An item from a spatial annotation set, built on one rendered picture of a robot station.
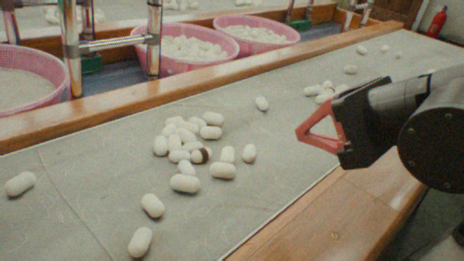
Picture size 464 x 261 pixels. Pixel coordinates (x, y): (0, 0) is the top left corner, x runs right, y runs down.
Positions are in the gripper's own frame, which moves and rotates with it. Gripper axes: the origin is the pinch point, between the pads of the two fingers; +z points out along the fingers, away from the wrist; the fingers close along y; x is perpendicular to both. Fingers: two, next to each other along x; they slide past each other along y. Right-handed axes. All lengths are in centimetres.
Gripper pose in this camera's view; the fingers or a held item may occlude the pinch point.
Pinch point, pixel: (303, 133)
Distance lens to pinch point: 40.3
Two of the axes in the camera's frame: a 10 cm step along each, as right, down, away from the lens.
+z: -6.4, 1.7, 7.5
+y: -6.8, 3.1, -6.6
